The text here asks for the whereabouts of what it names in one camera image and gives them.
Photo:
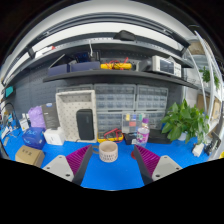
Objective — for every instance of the purple plastic bag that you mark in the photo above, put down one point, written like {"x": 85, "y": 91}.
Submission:
{"x": 36, "y": 117}

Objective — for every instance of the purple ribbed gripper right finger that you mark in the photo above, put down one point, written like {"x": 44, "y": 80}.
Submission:
{"x": 153, "y": 167}

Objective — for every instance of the small white bottle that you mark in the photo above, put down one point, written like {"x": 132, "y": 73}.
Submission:
{"x": 24, "y": 122}

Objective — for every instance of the black speaker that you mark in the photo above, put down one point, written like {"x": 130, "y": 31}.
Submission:
{"x": 84, "y": 118}

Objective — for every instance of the blue tissue box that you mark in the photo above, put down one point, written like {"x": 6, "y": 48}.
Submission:
{"x": 34, "y": 137}

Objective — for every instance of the white metal rack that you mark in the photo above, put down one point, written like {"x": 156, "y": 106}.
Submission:
{"x": 207, "y": 77}

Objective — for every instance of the grey drawer organizer cabinet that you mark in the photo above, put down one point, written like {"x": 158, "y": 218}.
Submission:
{"x": 112, "y": 100}

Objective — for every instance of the cardboard box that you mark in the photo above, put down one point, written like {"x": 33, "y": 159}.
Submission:
{"x": 30, "y": 156}

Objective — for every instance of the white small box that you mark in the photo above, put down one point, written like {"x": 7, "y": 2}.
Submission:
{"x": 55, "y": 136}

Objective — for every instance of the white pegboard tray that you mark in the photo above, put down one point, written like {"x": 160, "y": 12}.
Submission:
{"x": 68, "y": 103}

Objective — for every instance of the yellow tool on shelf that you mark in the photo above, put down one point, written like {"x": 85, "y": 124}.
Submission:
{"x": 117, "y": 65}

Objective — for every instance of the dark shelf board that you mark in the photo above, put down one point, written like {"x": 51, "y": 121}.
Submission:
{"x": 118, "y": 76}

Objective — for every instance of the beige patterned mug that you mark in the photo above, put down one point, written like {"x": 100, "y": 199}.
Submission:
{"x": 107, "y": 151}

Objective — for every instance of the plastic water bottle pink label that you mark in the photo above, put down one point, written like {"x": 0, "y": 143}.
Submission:
{"x": 143, "y": 133}

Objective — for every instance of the yellow multimeter with leads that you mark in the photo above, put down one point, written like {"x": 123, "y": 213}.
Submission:
{"x": 114, "y": 135}

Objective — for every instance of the clear box colourful parts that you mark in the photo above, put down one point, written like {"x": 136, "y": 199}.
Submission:
{"x": 131, "y": 122}

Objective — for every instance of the green potted plant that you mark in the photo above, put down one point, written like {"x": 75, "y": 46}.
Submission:
{"x": 181, "y": 118}

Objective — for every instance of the dark grey product box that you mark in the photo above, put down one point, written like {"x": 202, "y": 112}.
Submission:
{"x": 50, "y": 115}

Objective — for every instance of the white oscilloscope instrument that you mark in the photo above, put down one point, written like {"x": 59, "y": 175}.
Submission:
{"x": 166, "y": 66}

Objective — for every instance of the black flat box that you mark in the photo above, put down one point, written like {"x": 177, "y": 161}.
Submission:
{"x": 156, "y": 136}

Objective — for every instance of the blue boxes on shelf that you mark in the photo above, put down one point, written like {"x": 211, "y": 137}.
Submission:
{"x": 66, "y": 68}

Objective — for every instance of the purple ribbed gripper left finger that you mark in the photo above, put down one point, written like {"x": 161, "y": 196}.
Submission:
{"x": 71, "y": 167}

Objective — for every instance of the blue mat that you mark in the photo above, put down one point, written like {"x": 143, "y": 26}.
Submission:
{"x": 124, "y": 172}

